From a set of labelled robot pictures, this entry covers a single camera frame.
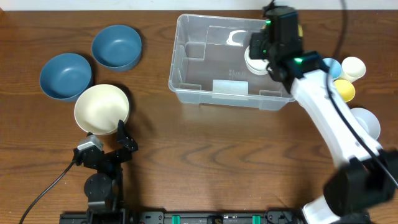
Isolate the dark blue bowl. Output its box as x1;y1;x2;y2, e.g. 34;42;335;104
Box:
39;53;94;102
91;25;142;72

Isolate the yellow small bowl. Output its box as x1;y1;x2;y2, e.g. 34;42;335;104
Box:
262;24;303;37

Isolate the dark blue bowl near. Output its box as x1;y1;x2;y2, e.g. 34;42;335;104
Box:
39;53;94;102

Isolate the dark blue bowl far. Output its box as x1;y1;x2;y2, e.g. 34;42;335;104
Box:
91;25;142;72

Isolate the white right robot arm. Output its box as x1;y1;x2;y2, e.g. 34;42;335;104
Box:
249;30;397;223

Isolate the light grey small bowl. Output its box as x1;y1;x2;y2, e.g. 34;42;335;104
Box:
351;108;381;140

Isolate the cream bowl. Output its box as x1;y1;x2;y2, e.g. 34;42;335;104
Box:
74;84;130;135

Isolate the cream white cup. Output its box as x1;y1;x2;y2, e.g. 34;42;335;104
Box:
340;57;366;83

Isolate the clear plastic storage container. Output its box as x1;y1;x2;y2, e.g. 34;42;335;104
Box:
169;14;294;111

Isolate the yellow cup front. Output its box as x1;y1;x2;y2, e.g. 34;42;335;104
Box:
334;80;356;102

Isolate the white small bowl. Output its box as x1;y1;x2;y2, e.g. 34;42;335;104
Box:
244;47;269;75

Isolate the light blue cup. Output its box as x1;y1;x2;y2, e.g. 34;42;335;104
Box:
323;58;343;80

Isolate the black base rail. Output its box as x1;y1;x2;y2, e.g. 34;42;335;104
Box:
59;209;305;224

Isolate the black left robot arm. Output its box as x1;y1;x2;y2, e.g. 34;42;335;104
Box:
73;120;138;213

